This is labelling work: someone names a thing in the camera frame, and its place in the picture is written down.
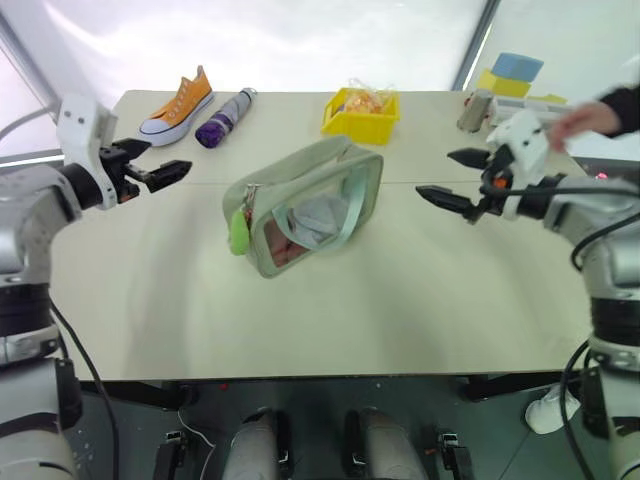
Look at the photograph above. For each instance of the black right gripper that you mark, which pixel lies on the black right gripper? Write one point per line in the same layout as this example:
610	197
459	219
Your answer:
495	190

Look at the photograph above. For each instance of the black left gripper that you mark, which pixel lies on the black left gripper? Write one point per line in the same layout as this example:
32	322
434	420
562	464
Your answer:
119	172

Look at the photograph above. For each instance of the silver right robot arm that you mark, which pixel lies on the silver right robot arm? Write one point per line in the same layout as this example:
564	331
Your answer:
615	210

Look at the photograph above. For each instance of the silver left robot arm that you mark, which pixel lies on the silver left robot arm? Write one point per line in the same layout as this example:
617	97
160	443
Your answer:
35	200

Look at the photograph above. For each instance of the person's black sleeved forearm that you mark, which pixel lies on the person's black sleeved forearm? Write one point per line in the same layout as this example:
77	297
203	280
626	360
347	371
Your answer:
625	107

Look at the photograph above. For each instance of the green transparent pouch bag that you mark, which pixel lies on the green transparent pouch bag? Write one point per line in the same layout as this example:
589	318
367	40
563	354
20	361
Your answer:
260	190

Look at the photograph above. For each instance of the light blue cloth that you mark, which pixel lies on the light blue cloth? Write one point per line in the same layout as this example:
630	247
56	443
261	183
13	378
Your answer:
315	220

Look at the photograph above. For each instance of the person's bare hand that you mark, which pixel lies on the person's bare hand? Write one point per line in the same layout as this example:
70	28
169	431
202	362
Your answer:
587	119

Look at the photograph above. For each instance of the orange canvas sneaker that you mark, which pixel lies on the orange canvas sneaker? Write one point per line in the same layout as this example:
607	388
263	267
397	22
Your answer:
180	107

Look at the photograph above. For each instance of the grey rectangular box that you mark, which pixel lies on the grey rectangular box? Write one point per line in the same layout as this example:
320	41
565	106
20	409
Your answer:
472	112

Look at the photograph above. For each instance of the grey purple folded umbrella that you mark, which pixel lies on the grey purple folded umbrella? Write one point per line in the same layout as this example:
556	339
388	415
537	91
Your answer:
225	117

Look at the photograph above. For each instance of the white flat tray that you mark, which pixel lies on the white flat tray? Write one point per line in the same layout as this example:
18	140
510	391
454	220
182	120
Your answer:
530	107

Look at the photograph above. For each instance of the yellow plastic bin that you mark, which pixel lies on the yellow plastic bin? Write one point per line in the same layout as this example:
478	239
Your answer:
360	127

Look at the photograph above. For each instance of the bright green zipper charm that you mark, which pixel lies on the bright green zipper charm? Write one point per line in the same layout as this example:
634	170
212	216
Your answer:
239	235

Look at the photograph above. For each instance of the clear bag of orange snacks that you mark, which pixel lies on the clear bag of orange snacks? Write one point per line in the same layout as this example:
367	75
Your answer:
362	102

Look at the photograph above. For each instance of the blue foam block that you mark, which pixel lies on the blue foam block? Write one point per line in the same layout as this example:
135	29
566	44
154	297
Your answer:
517	66

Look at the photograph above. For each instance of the white object on floor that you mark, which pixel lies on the white object on floor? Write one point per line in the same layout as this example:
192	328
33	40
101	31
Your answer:
547	410

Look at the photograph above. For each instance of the grey rounded leg shell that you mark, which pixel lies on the grey rounded leg shell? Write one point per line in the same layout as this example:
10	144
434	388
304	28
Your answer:
255	445
385	445

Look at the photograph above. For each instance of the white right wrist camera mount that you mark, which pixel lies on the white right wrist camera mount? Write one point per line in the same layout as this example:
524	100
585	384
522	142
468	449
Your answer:
525	145

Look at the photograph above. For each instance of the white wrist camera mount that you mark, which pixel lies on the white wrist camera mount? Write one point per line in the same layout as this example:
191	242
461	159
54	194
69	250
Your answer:
525	145
80	130

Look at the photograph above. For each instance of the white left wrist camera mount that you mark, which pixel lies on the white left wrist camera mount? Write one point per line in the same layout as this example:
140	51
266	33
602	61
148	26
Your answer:
80	130

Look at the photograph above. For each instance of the grey window frame post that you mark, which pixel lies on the grey window frame post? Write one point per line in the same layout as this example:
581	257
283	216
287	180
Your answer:
30	65
475	40

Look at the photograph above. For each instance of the black table frame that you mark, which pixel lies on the black table frame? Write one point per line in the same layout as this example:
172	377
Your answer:
150	392

